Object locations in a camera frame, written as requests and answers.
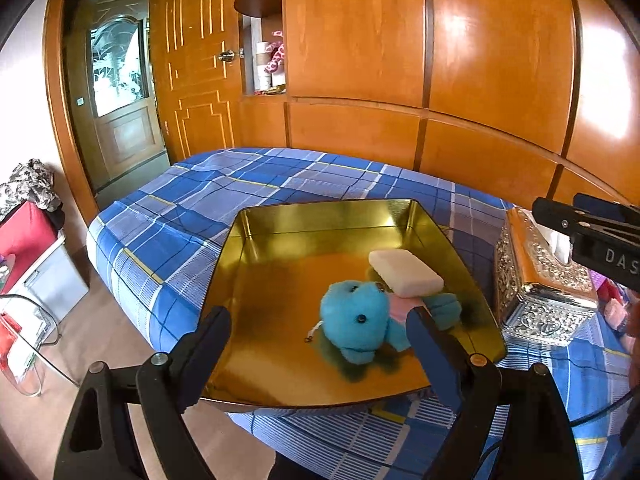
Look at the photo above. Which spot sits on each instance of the white rectangular sponge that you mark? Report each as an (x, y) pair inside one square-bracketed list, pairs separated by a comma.
[(405, 271)]

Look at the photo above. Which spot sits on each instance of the blue plush toy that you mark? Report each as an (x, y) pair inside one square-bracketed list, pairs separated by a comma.
[(352, 320)]

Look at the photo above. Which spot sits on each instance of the camouflage cloth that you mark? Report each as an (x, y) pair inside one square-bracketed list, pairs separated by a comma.
[(27, 185)]

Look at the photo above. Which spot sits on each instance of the gold metal tin tray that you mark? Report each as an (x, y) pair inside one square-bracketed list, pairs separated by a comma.
[(280, 310)]

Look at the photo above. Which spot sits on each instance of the wooden wardrobe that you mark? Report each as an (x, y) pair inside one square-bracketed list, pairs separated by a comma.
[(450, 60)]

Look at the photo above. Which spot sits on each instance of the metal door knob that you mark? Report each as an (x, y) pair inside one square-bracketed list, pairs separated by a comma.
[(226, 56)]

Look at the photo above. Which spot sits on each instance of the pink artificial flowers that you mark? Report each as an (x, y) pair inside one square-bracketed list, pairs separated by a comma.
[(275, 55)]

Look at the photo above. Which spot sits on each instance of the person's right forearm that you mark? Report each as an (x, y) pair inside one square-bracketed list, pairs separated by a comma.
[(634, 327)]

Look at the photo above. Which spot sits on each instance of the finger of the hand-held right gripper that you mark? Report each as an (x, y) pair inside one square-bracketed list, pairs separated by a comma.
[(600, 206), (555, 215)]

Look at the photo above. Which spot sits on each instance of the white plastic storage bin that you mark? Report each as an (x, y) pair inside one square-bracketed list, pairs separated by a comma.
[(60, 285)]

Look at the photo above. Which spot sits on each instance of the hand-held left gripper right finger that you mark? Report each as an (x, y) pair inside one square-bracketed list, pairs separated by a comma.
[(427, 355)]

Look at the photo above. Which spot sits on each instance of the wooden door with gold lines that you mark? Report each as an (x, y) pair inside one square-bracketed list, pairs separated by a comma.
[(195, 60)]

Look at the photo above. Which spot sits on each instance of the ornate silver tissue box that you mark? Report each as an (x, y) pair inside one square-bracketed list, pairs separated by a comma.
[(540, 290)]

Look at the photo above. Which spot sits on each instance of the pink cloth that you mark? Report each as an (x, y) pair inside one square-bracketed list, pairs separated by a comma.
[(402, 309)]

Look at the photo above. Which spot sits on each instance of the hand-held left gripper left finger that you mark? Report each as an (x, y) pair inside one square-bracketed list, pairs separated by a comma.
[(209, 347)]

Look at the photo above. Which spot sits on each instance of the white cylindrical container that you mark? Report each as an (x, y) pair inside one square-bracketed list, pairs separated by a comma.
[(263, 62)]

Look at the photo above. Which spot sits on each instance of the white tissue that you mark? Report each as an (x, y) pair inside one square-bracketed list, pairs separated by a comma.
[(556, 246)]

